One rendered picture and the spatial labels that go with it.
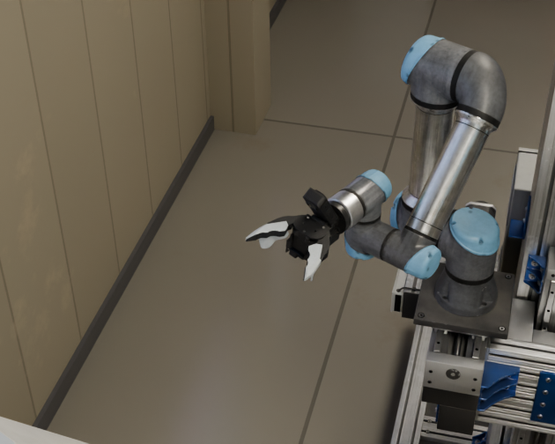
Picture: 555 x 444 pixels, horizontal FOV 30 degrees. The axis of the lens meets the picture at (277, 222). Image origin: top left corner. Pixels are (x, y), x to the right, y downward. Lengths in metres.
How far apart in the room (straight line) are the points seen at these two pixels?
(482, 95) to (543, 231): 0.55
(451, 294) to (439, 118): 0.45
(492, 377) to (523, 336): 0.13
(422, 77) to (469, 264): 0.47
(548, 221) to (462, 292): 0.28
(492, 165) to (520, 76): 0.89
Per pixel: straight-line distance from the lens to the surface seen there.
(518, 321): 2.63
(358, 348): 4.02
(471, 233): 2.37
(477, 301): 2.47
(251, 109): 5.11
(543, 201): 2.51
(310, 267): 1.95
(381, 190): 2.15
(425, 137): 2.30
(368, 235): 2.18
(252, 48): 4.93
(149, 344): 4.06
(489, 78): 2.16
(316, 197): 1.97
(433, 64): 2.19
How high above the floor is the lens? 2.85
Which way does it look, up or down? 38 degrees down
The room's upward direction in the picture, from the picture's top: 1 degrees counter-clockwise
